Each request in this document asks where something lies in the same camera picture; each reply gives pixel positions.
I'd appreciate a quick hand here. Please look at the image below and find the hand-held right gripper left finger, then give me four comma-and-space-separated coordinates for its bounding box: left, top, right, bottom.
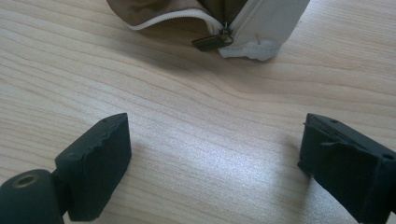
54, 112, 133, 222

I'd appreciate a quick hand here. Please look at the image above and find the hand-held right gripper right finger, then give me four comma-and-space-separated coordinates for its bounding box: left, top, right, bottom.
297, 112, 396, 224

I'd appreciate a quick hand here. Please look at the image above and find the white zippered pouch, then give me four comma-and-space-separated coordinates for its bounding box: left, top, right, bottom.
106, 0, 312, 62

